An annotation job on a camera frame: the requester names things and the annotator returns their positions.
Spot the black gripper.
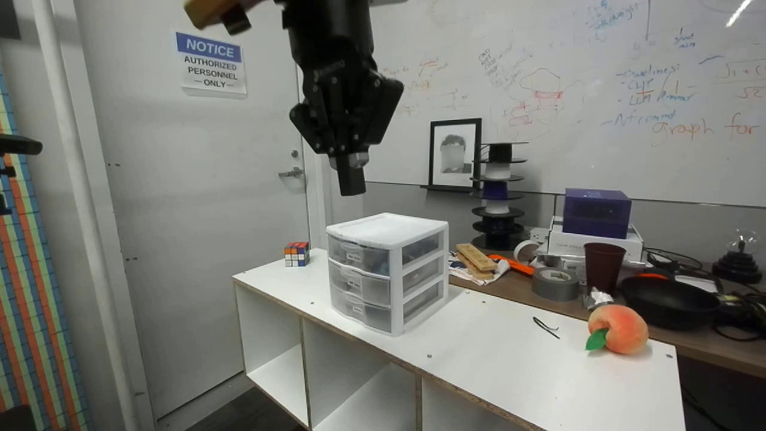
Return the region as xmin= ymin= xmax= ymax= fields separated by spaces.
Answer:
xmin=275 ymin=0 xmax=407 ymax=198

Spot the small white silver object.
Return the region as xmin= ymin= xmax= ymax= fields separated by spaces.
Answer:
xmin=585 ymin=287 xmax=616 ymax=314

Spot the black picture ledge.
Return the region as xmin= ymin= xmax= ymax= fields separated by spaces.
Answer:
xmin=420 ymin=183 xmax=481 ymax=193

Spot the Rubik's cube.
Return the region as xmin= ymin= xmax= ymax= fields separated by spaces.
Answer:
xmin=284 ymin=240 xmax=311 ymax=270

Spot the black framed portrait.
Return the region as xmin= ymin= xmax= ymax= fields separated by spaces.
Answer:
xmin=427 ymin=117 xmax=485 ymax=191

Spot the wooden block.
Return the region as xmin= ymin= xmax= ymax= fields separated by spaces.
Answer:
xmin=454 ymin=240 xmax=499 ymax=278

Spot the white door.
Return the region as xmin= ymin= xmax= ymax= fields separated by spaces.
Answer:
xmin=74 ymin=0 xmax=315 ymax=421

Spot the black white spool tower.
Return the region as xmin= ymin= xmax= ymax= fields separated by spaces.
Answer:
xmin=469 ymin=142 xmax=533 ymax=255

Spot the white printed paper sheet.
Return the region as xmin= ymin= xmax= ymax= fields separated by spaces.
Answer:
xmin=448 ymin=251 xmax=512 ymax=287

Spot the blue white notice sign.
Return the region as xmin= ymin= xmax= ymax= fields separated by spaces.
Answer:
xmin=172 ymin=31 xmax=249 ymax=98

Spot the orange hand tool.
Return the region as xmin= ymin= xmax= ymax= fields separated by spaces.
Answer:
xmin=486 ymin=251 xmax=537 ymax=280

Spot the white tape roll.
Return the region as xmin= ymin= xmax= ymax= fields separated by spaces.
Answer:
xmin=512 ymin=237 xmax=553 ymax=265

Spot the white cubby shelf unit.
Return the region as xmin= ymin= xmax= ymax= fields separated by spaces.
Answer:
xmin=231 ymin=246 xmax=687 ymax=431

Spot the white cardboard box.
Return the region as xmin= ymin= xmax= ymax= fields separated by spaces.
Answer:
xmin=548 ymin=215 xmax=646 ymax=265

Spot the thin black twist tie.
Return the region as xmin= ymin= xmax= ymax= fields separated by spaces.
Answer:
xmin=533 ymin=314 xmax=562 ymax=342

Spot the purple box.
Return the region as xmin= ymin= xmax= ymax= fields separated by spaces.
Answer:
xmin=561 ymin=186 xmax=635 ymax=240

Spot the toy peach with green leaf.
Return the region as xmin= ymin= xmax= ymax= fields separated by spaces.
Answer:
xmin=585 ymin=301 xmax=651 ymax=356

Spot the black frying pan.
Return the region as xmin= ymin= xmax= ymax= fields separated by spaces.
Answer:
xmin=619 ymin=270 xmax=725 ymax=330

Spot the multicoloured striped panel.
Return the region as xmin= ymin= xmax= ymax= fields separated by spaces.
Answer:
xmin=0 ymin=75 xmax=92 ymax=431

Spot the black dome device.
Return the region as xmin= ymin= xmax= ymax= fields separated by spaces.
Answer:
xmin=711 ymin=229 xmax=765 ymax=286

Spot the wooden desk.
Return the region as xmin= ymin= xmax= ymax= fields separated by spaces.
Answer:
xmin=446 ymin=246 xmax=766 ymax=381

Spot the metal door handle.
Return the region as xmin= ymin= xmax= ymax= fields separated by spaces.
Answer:
xmin=275 ymin=149 xmax=309 ymax=193

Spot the white drawer organizer frame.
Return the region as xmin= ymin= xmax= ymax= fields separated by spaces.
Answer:
xmin=323 ymin=210 xmax=450 ymax=336

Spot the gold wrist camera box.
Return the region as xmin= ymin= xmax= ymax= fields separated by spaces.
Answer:
xmin=183 ymin=0 xmax=267 ymax=39

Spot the grey duct tape roll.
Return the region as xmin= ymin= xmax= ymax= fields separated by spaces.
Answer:
xmin=533 ymin=265 xmax=582 ymax=304

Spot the black cable bundle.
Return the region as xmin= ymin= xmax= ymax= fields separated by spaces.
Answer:
xmin=714 ymin=274 xmax=766 ymax=342

